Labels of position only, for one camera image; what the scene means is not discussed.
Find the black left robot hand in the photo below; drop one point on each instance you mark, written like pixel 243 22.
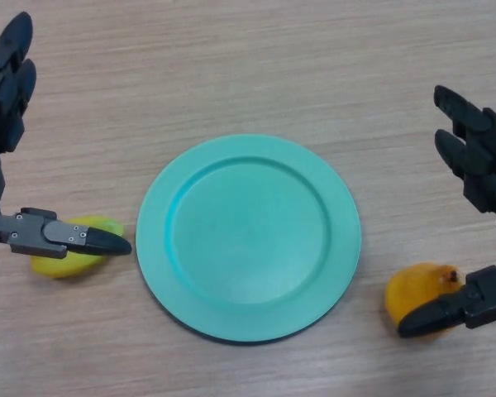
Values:
pixel 29 235

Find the teal green round plate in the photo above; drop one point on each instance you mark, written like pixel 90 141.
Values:
pixel 248 240

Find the yellow green starfruit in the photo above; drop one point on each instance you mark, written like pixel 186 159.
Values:
pixel 58 268

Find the yellow orange pear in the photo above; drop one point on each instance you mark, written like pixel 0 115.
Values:
pixel 413 285

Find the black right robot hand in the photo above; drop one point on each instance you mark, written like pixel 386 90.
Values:
pixel 485 173

